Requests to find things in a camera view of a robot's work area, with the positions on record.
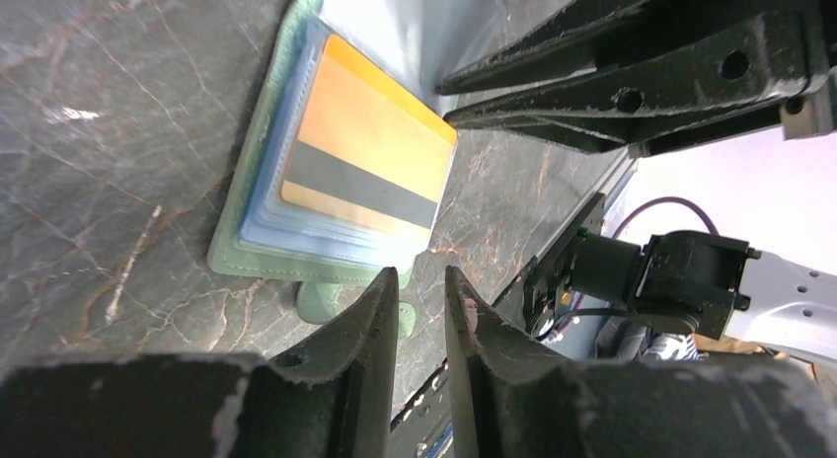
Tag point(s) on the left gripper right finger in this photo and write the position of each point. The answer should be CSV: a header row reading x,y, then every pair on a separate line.
x,y
514,397

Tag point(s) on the green card holder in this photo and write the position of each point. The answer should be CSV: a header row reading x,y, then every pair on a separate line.
x,y
415,42

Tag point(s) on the orange card with stripe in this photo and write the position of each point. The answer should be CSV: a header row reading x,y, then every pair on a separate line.
x,y
367,151

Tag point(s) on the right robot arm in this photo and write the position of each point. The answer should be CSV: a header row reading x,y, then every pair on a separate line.
x,y
685,282

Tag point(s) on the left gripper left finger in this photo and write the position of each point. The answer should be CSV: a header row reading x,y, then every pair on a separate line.
x,y
329,395

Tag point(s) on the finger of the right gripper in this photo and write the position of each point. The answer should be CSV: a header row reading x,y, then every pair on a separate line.
x,y
743,70
573,38

